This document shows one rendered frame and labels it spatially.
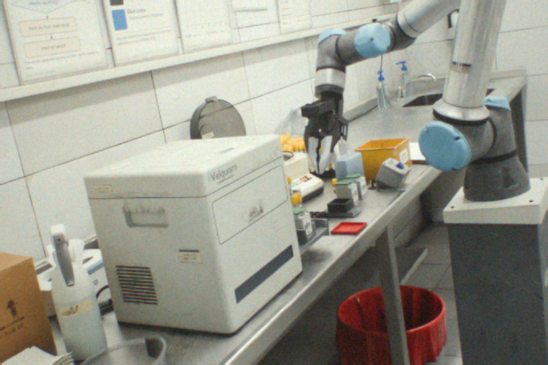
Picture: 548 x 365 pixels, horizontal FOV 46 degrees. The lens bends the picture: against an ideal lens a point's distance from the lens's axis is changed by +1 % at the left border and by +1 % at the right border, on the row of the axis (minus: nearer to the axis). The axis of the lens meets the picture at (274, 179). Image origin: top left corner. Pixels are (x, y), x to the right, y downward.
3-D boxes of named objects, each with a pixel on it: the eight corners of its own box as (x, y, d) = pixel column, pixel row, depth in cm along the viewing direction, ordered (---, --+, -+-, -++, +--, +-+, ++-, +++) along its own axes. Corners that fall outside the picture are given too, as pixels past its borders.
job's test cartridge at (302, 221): (305, 242, 139) (301, 215, 138) (286, 241, 142) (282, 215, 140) (313, 235, 143) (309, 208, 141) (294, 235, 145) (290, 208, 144)
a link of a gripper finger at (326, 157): (339, 178, 153) (342, 141, 155) (329, 172, 148) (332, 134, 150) (328, 178, 155) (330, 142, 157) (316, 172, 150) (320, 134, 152)
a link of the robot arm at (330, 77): (338, 67, 153) (307, 71, 157) (337, 85, 152) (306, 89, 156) (351, 78, 159) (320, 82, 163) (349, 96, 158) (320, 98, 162)
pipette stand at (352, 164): (355, 193, 185) (350, 160, 183) (333, 193, 189) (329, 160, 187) (369, 183, 193) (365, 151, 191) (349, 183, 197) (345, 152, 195)
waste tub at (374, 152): (399, 179, 192) (395, 147, 190) (358, 181, 199) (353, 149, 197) (413, 168, 203) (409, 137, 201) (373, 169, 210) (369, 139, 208)
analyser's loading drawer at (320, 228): (289, 270, 131) (285, 246, 129) (262, 268, 134) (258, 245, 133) (329, 235, 148) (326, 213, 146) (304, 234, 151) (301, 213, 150)
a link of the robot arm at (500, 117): (526, 143, 151) (517, 86, 148) (498, 159, 142) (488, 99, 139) (479, 146, 160) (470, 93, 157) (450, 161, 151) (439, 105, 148)
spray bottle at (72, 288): (90, 370, 107) (56, 234, 102) (54, 363, 112) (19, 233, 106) (125, 345, 114) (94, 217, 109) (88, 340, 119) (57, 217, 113)
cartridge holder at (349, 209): (353, 217, 164) (351, 204, 163) (322, 217, 169) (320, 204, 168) (361, 210, 168) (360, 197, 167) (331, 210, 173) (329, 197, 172)
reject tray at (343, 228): (356, 235, 151) (356, 231, 151) (330, 234, 154) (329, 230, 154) (367, 225, 156) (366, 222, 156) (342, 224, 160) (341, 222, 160)
